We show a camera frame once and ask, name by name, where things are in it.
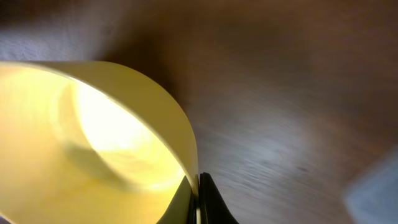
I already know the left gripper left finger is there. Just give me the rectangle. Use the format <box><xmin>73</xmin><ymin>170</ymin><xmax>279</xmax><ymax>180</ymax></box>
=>
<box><xmin>157</xmin><ymin>177</ymin><xmax>196</xmax><ymax>224</ymax></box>

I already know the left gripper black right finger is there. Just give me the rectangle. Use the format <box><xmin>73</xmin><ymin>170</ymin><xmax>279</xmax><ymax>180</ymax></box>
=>
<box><xmin>198</xmin><ymin>172</ymin><xmax>238</xmax><ymax>224</ymax></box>

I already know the yellow small bowl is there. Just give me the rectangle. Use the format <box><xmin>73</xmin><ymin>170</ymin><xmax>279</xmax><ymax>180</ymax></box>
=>
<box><xmin>1</xmin><ymin>61</ymin><xmax>198</xmax><ymax>223</ymax></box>

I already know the clear plastic storage bin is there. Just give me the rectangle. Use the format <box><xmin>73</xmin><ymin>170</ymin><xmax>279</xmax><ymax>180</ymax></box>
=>
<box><xmin>343</xmin><ymin>149</ymin><xmax>397</xmax><ymax>224</ymax></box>

